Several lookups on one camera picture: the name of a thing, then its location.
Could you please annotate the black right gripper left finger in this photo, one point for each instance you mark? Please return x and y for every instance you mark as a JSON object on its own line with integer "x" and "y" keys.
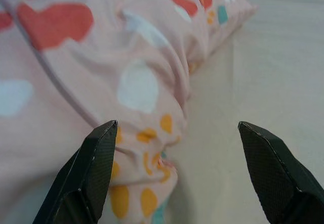
{"x": 86, "y": 178}

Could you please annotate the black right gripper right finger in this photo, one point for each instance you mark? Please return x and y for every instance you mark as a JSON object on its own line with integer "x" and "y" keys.
{"x": 276, "y": 178}

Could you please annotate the pink spotted pillow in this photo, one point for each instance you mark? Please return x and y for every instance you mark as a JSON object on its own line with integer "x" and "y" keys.
{"x": 88, "y": 69}

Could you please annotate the beige sheeted mattress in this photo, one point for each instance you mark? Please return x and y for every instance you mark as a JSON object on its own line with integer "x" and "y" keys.
{"x": 253, "y": 95}

